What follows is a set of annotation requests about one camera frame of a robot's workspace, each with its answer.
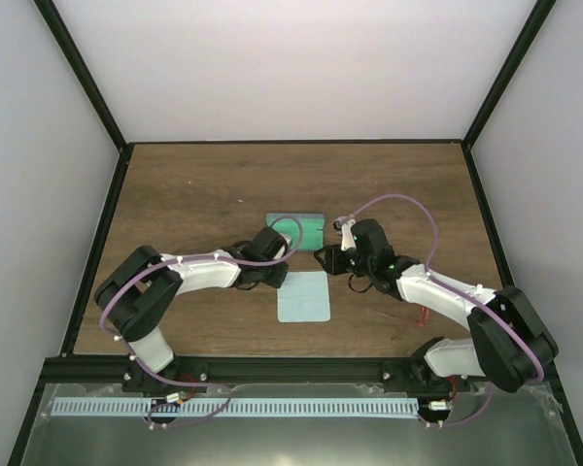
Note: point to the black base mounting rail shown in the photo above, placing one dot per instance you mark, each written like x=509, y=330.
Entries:
x=394, y=374

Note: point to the light blue slotted cable duct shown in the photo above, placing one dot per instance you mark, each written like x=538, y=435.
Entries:
x=241, y=407

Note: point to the black right frame post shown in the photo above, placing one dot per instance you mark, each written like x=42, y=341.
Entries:
x=539, y=13

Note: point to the light blue glasses case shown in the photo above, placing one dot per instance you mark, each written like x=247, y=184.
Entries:
x=307, y=230

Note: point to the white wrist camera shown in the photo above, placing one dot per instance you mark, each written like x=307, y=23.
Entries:
x=343, y=227
x=286, y=243

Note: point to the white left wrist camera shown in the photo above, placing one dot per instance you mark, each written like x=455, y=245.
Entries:
x=286, y=243

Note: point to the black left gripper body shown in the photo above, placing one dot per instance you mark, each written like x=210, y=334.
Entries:
x=274, y=281

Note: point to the black aluminium frame post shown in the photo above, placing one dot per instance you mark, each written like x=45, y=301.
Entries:
x=62, y=36

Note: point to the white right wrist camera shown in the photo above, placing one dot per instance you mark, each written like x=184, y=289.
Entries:
x=343, y=227

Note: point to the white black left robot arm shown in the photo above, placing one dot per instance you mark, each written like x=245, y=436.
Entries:
x=137, y=295

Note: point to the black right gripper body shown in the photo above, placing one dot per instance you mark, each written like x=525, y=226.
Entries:
x=361, y=268

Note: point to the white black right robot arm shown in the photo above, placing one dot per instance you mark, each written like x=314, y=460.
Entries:
x=509, y=345

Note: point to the light blue cleaning cloth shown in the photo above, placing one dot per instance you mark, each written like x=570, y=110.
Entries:
x=304, y=298

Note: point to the red transparent sunglasses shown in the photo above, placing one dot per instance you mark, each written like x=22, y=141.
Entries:
x=421, y=321

